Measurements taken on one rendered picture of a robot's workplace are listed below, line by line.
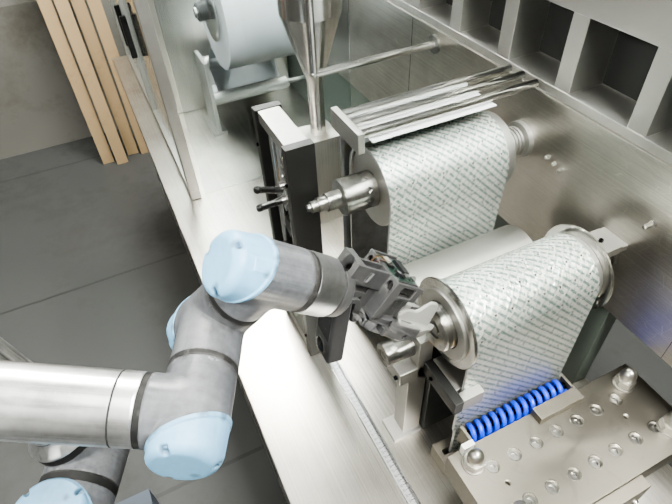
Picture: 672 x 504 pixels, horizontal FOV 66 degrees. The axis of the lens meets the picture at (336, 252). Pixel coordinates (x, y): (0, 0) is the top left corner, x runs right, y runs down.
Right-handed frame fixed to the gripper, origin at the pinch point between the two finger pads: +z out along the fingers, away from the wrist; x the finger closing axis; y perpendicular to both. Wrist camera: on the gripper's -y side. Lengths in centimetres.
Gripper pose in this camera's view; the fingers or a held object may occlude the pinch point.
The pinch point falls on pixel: (416, 319)
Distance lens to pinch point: 78.6
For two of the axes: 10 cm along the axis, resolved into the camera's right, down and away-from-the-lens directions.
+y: 5.5, -7.6, -3.5
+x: -4.3, -6.1, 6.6
